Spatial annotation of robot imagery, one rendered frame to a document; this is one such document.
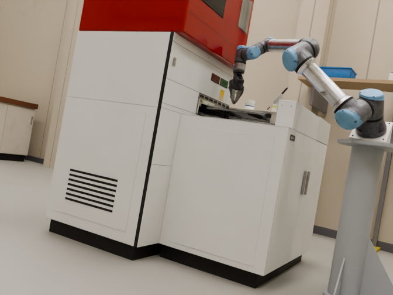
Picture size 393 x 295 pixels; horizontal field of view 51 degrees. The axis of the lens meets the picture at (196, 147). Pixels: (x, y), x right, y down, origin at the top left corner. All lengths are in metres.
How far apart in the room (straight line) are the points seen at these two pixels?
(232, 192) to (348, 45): 2.83
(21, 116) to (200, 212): 4.91
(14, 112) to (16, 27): 2.15
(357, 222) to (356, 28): 2.79
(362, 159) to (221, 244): 0.84
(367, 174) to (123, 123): 1.30
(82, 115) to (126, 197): 0.58
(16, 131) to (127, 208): 4.68
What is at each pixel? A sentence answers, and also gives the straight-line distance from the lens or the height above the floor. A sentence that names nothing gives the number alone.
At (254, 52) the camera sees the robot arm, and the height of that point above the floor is 1.25.
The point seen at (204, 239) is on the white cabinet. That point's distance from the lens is 2.22.
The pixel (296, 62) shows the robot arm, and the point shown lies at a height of 1.15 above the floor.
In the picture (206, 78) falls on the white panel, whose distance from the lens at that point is 2.54.
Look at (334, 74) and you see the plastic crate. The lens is 4.02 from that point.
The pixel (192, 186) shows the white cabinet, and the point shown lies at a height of 0.43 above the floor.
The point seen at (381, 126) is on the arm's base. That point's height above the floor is 0.91.
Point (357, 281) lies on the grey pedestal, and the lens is 2.33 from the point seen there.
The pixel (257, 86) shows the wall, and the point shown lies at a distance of 4.84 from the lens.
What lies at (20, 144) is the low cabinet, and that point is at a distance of 6.83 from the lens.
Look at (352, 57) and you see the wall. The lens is 4.59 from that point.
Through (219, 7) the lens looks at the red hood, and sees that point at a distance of 2.54.
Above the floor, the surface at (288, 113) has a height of 0.89.
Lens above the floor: 0.63
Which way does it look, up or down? level
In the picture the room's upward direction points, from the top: 10 degrees clockwise
